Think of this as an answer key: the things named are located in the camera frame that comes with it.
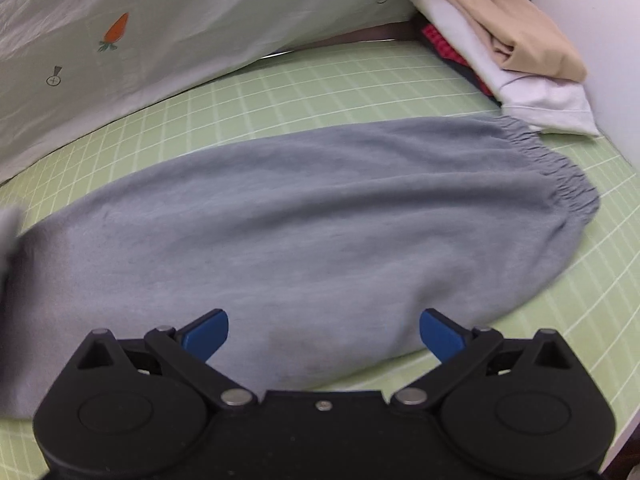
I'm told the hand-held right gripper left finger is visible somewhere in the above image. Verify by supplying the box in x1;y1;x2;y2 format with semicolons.
74;309;259;409

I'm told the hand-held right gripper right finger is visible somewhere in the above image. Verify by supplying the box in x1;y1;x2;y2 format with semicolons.
390;309;577;409

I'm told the green grid cutting mat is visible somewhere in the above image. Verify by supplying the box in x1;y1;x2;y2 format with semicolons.
0;37;640;480

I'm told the dark folded garment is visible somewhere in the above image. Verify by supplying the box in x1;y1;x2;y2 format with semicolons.
439;52;505;110

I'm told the white folded garment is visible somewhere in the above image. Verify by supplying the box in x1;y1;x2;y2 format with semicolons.
403;0;602;137

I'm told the red folded garment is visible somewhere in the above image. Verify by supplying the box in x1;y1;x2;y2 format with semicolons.
420;22;497;99

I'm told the white printed cloth backdrop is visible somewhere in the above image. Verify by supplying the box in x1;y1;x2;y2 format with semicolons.
0;0;543;187

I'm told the beige folded garment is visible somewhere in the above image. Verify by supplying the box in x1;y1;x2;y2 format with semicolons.
431;0;589;84

